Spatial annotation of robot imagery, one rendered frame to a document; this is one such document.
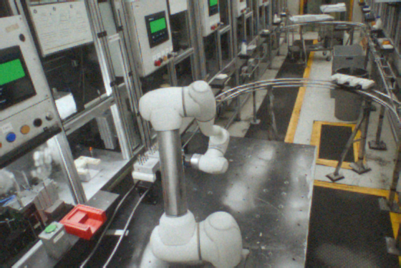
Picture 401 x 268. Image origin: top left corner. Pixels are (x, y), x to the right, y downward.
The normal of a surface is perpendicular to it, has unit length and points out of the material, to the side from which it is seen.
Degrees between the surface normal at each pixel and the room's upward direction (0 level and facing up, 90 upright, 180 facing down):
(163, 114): 73
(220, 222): 6
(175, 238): 65
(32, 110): 90
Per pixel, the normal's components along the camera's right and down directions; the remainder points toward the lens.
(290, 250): -0.10, -0.90
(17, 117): 0.92, 0.07
